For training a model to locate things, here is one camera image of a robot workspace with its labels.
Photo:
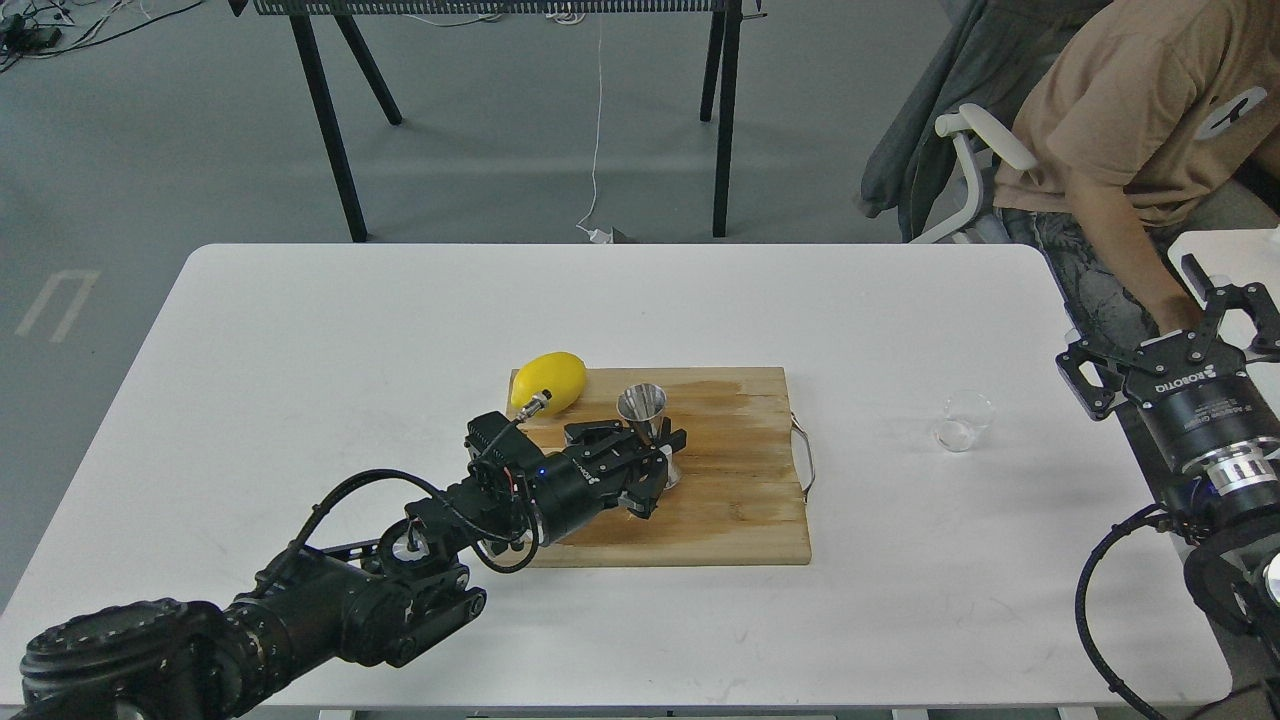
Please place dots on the steel double jigger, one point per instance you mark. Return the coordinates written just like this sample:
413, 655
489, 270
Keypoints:
642, 408

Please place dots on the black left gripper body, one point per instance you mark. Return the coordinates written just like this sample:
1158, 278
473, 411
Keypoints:
571, 486

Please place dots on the person in tan shirt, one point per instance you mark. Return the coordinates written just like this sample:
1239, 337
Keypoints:
1139, 129

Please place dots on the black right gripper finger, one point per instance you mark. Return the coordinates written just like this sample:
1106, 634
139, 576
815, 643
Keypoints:
1253, 300
1095, 371

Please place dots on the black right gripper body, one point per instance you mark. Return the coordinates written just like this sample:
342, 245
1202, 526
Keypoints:
1203, 411

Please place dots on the yellow lemon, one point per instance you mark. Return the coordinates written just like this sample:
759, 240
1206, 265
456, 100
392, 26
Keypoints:
563, 374

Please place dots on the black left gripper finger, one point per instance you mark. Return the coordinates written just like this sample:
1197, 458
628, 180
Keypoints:
648, 463
599, 439

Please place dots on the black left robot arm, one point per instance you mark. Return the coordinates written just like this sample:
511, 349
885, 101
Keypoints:
384, 601

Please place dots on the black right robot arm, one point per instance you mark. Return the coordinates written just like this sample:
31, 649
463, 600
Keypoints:
1231, 568

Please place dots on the clear glass cup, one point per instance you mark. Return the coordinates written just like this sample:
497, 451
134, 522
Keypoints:
965, 416

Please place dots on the wooden cutting board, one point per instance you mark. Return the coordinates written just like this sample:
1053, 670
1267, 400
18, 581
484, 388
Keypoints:
739, 502

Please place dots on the black metal table frame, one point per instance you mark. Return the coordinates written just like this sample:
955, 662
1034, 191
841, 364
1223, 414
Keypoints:
499, 100

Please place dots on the white office chair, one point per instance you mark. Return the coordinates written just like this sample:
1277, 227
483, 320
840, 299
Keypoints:
982, 144

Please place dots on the grey jacket on chair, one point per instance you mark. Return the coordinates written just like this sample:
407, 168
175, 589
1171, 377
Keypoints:
994, 55

